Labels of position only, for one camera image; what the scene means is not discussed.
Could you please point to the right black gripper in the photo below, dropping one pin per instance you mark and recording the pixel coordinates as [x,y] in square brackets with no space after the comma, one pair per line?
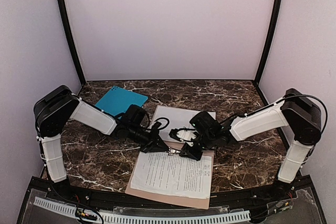
[199,146]

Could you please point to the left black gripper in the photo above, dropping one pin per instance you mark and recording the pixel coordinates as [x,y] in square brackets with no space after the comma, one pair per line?
[153,139]

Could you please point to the tan folder metal clip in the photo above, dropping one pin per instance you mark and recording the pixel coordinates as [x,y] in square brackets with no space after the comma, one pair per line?
[172,151]

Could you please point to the printed paper sheet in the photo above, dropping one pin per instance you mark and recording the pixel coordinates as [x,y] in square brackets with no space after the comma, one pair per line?
[178,118]
[172,175]

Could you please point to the tan brown folder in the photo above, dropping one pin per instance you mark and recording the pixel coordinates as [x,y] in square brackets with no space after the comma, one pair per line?
[174,200]

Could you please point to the teal folder with black inside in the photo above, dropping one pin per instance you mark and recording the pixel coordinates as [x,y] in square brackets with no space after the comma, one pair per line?
[118,100]

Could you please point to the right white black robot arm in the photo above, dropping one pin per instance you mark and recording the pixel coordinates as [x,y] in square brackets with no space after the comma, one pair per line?
[305,115]

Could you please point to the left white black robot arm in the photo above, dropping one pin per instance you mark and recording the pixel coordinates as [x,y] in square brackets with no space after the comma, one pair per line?
[56,110]

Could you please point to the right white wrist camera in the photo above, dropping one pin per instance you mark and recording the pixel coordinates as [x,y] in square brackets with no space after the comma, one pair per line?
[183,134]

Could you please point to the black front rail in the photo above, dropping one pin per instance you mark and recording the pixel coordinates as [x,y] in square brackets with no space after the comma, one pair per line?
[266,204]

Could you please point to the white slotted cable duct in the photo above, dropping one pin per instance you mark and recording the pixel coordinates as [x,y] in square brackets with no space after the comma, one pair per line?
[137,215]

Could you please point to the left black frame post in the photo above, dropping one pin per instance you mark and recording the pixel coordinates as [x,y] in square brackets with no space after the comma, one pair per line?
[70,41]

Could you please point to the black frame post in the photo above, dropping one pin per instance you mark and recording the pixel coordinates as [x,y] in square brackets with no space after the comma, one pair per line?
[268,41]
[70,41]

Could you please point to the right black frame post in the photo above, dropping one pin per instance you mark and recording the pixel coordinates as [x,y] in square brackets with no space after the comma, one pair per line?
[268,41]

